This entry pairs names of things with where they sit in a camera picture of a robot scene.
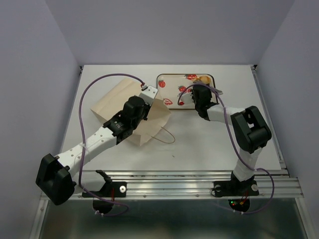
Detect metal tongs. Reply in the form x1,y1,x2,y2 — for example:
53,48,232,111
193,80,223,96

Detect fake croissant bread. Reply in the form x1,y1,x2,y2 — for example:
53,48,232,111
192,76,212,85

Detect beige paper bag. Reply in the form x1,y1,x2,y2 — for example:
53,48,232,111
91,78,175,146

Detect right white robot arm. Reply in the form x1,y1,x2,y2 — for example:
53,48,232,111
192,84,272,194

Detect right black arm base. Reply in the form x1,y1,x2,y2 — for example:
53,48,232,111
211,179,259,213

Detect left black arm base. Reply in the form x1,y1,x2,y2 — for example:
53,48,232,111
82,181,129,217

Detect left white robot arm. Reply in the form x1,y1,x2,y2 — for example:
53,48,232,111
35,93,155,205

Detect strawberry print tray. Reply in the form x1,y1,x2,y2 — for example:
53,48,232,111
157,73,215,110

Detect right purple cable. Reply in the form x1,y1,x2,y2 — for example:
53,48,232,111
177,83,276,215

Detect purple cable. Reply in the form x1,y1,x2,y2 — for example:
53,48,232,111
78,73,147,216
177,83,276,215

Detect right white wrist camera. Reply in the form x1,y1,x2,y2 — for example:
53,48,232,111
177,92,193,106

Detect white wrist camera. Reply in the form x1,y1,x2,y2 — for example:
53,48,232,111
177,92,193,106
139,85,158,106

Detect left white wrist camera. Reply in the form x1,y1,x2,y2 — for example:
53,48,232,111
139,85,158,106

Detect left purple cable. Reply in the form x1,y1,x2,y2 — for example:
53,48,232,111
78,73,147,216

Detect aluminium mounting rail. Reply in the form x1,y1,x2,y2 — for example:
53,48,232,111
41,170,305,201

